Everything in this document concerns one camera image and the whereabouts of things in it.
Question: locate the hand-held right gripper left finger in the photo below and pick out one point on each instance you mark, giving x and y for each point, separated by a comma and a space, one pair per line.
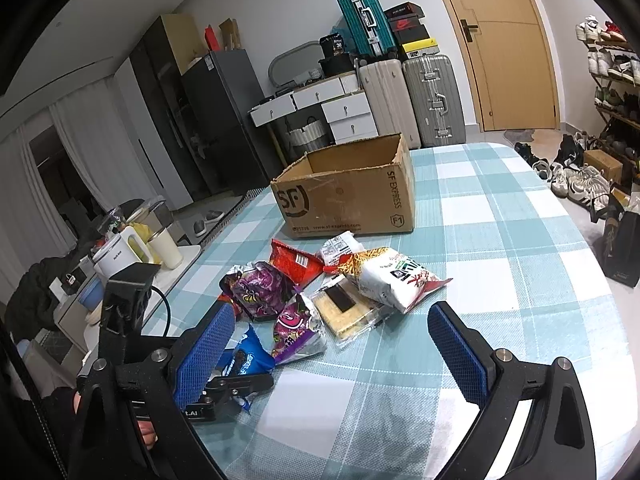
200, 360

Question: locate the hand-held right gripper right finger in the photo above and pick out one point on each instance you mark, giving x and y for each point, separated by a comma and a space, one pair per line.
460, 355

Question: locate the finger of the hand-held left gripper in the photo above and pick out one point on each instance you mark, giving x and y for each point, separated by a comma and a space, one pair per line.
235, 387

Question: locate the blue cookie packet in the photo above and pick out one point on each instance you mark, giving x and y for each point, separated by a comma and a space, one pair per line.
250, 355

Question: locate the purple and silver snack packet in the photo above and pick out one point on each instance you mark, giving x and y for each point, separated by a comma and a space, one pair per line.
295, 335

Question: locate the large purple snack packet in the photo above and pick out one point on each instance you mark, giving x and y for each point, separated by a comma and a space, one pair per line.
257, 292

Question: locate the white noodle snack packet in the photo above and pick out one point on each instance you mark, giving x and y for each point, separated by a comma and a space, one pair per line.
395, 280

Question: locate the clear cracker packet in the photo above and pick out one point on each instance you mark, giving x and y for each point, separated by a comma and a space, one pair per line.
345, 317

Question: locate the red snack packet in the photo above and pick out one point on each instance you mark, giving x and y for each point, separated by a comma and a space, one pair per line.
295, 265

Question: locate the small white snack packet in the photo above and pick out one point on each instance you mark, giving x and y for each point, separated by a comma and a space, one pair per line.
340, 249

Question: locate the brown cardboard box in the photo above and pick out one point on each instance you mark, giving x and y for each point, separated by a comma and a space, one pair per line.
345, 200

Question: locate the person's left hand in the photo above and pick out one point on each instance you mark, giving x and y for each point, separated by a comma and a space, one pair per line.
147, 432

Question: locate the white electric kettle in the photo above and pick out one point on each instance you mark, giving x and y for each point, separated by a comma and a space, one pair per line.
117, 255

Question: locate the white side table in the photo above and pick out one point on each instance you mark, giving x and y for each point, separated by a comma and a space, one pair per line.
170, 270

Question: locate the cream cup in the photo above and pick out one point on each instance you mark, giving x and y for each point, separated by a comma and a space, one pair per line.
164, 250

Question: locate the black jacket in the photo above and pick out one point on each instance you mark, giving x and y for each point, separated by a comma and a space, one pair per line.
35, 295

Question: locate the teal checked tablecloth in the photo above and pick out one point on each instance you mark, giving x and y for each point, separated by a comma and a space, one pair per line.
500, 260

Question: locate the grey slippers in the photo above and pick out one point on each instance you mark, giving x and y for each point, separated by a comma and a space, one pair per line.
207, 222

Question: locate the white curtain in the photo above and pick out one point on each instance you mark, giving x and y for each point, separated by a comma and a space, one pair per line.
100, 160

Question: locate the dark tall cabinet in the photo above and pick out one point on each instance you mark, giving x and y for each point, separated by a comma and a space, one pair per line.
160, 110

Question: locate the black paper bag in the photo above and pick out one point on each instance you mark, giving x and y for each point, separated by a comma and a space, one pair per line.
620, 245

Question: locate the dark grey fridge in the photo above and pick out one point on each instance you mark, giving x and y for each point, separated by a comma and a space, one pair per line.
225, 120

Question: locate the pile of sneakers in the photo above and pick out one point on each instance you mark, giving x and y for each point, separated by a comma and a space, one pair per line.
575, 180

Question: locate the grey doormat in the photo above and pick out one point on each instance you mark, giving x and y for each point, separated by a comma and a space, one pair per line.
519, 136

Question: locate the small brown shoe box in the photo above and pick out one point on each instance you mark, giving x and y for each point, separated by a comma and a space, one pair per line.
602, 164

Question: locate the grey woven basket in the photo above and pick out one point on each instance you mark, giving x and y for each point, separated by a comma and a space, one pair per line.
307, 137

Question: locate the silver suitcase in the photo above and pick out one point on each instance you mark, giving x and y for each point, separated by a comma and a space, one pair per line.
432, 100

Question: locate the beige suitcase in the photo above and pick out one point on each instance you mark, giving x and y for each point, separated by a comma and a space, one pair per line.
387, 105

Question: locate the white drawer dresser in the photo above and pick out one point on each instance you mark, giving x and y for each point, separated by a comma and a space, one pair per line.
345, 110

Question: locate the red paper bag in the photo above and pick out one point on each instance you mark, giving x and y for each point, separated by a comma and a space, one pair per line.
212, 39

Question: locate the wooden shoe rack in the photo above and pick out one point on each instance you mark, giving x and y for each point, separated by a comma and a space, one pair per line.
620, 120

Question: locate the oval grey mirror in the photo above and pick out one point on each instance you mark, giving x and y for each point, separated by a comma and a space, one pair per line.
290, 62

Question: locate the wooden door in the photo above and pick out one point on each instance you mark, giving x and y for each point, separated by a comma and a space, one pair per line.
500, 50

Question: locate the yellow and black shoe box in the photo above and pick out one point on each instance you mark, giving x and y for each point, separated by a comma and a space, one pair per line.
420, 49

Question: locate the black tub with label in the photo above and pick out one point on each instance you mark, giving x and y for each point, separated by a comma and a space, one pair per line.
332, 46

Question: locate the red and black shoe box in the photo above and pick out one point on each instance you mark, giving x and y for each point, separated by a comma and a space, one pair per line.
407, 25

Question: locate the teal suitcase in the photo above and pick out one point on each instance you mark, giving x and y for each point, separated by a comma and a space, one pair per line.
362, 20

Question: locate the rows of assorted shoes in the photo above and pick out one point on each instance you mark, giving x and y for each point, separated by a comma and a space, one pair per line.
607, 35

